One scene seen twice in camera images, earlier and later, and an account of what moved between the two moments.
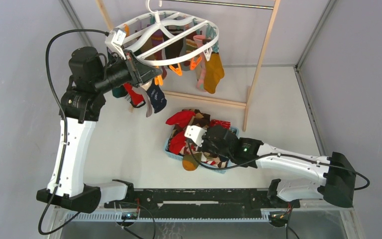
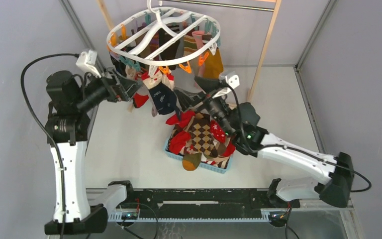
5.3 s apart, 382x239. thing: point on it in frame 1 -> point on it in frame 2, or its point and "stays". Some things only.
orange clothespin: x=158 y=80 -> x=165 y=70
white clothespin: x=208 y=53 -> x=213 y=48
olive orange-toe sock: x=189 y=163 stays
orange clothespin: x=178 y=70 -> x=187 y=68
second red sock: x=177 y=142 stays
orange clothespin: x=193 y=64 -> x=202 y=59
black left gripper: x=140 y=73 -> x=122 y=89
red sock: x=182 y=118 stays
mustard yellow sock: x=213 y=73 stays
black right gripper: x=203 y=148 -> x=188 y=100
